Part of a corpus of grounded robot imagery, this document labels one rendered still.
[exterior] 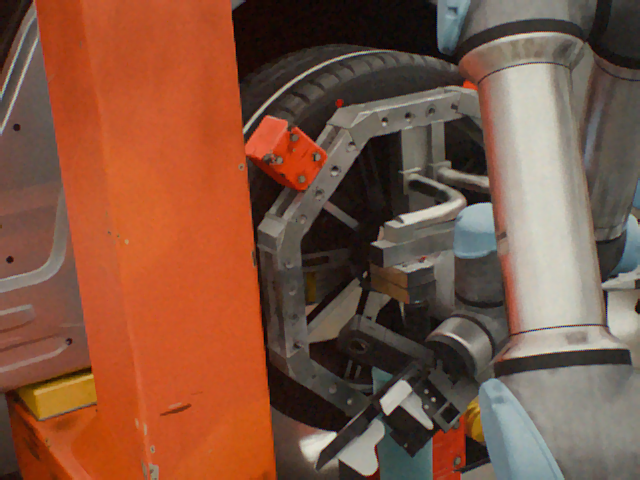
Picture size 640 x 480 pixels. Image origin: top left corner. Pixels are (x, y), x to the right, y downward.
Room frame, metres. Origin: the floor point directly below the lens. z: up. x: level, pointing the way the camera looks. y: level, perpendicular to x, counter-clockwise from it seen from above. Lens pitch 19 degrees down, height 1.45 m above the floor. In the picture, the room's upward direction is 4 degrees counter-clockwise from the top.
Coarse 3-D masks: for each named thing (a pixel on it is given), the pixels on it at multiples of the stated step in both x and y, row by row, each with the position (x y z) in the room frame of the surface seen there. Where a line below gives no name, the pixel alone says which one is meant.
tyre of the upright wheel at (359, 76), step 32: (288, 64) 1.77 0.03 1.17; (352, 64) 1.67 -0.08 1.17; (384, 64) 1.69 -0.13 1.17; (416, 64) 1.71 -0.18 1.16; (448, 64) 1.76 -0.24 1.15; (256, 96) 1.71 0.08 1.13; (288, 96) 1.64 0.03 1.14; (320, 96) 1.62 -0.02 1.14; (352, 96) 1.65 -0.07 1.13; (384, 96) 1.68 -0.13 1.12; (256, 128) 1.63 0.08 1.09; (320, 128) 1.62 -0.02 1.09; (256, 192) 1.56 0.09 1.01; (256, 224) 1.55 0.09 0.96; (256, 256) 1.55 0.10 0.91; (288, 384) 1.57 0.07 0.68; (288, 416) 1.58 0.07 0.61; (320, 416) 1.60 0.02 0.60
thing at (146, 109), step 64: (64, 0) 1.08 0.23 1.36; (128, 0) 1.06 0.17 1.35; (192, 0) 1.10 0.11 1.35; (64, 64) 1.11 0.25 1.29; (128, 64) 1.06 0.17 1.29; (192, 64) 1.09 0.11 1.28; (64, 128) 1.14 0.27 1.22; (128, 128) 1.05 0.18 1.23; (192, 128) 1.09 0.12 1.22; (128, 192) 1.05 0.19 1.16; (192, 192) 1.08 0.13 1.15; (128, 256) 1.04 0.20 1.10; (192, 256) 1.08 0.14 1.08; (128, 320) 1.04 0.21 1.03; (192, 320) 1.08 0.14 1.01; (256, 320) 1.11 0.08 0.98; (128, 384) 1.06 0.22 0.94; (192, 384) 1.07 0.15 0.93; (256, 384) 1.11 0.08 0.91; (128, 448) 1.09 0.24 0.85; (192, 448) 1.07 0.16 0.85; (256, 448) 1.11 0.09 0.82
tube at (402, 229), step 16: (400, 144) 1.59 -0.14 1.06; (400, 160) 1.59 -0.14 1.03; (400, 176) 1.58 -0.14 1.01; (416, 176) 1.57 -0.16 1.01; (400, 192) 1.58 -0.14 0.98; (432, 192) 1.51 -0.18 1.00; (448, 192) 1.48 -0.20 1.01; (432, 208) 1.40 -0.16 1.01; (448, 208) 1.40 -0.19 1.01; (384, 224) 1.38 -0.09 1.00; (400, 224) 1.36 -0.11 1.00; (416, 224) 1.37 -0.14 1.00; (432, 224) 1.39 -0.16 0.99; (400, 240) 1.36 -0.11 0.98
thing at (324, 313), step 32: (448, 128) 1.80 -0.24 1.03; (448, 160) 1.90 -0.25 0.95; (480, 160) 1.81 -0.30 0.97; (352, 224) 1.67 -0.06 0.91; (320, 256) 1.63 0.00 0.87; (352, 256) 1.66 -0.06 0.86; (352, 288) 1.66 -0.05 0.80; (320, 320) 1.63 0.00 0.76; (384, 320) 1.90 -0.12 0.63; (320, 352) 1.80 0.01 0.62; (352, 384) 1.63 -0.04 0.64
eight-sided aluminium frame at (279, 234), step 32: (416, 96) 1.66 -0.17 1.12; (448, 96) 1.64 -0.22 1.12; (352, 128) 1.54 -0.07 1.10; (384, 128) 1.58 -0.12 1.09; (480, 128) 1.67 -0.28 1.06; (352, 160) 1.55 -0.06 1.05; (288, 192) 1.54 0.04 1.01; (320, 192) 1.52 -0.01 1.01; (288, 224) 1.48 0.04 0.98; (288, 256) 1.48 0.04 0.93; (288, 288) 1.48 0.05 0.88; (288, 320) 1.48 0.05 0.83; (288, 352) 1.48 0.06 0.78; (320, 384) 1.50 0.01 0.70; (480, 384) 1.66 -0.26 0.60; (352, 416) 1.53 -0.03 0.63
